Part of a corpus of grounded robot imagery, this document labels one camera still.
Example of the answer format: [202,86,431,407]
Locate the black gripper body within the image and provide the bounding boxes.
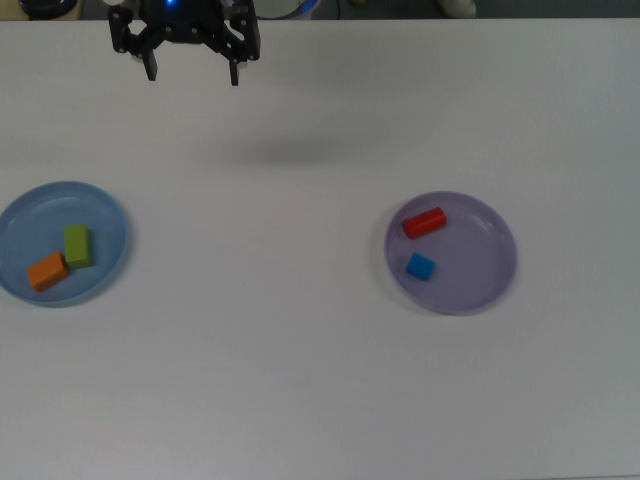
[141,10,225,46]

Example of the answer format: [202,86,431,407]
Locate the green rectangular block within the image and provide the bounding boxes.
[63,223,95,271]

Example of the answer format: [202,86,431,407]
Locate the orange rectangular block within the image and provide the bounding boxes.
[26,250,71,293]

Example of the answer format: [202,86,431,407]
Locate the red cylinder block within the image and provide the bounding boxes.
[402,206,447,240]

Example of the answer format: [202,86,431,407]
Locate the blue hexagonal block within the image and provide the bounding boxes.
[404,252,437,282]

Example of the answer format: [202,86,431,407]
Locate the black round object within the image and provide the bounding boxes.
[19,0,76,14]

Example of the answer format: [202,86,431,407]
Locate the blue plate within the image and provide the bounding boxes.
[0,180,132,309]

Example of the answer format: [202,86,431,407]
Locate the purple plate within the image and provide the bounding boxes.
[383,190,519,316]

